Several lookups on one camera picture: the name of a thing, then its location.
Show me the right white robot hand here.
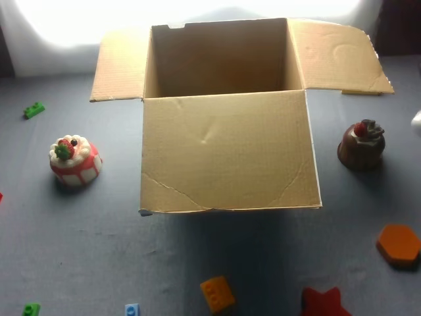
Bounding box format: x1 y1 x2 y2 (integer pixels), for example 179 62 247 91
410 111 421 136

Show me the chocolate toy cake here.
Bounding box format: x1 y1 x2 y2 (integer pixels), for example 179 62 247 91
337 118 386 171

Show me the cardboard box with flaps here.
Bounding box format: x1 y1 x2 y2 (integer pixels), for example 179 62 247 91
89 16 395 217

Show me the white tape roll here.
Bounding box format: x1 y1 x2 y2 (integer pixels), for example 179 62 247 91
49 134 103 188

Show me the yellow rectangular block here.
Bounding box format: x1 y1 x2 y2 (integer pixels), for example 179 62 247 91
341 88 382 96

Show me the orange hexagon block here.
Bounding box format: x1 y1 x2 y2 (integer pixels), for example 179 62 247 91
376 223 421 269

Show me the red star block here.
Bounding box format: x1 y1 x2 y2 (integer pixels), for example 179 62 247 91
301 286 353 316

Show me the orange-yellow toy brick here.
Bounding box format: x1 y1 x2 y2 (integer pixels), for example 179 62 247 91
199 275 237 314

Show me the grey table cloth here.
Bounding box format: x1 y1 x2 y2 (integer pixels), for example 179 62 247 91
0 54 421 316

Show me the white backdrop sheet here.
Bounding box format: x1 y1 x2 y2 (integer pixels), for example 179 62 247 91
0 0 421 78

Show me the green toy brick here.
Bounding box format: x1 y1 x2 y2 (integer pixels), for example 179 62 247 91
22 302 42 316
23 101 46 120

